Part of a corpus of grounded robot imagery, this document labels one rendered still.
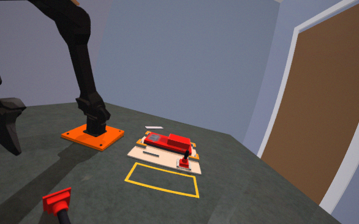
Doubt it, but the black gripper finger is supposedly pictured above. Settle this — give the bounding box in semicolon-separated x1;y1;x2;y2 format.
0;110;21;156

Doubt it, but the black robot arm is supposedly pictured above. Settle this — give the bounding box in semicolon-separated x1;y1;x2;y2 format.
27;0;111;137

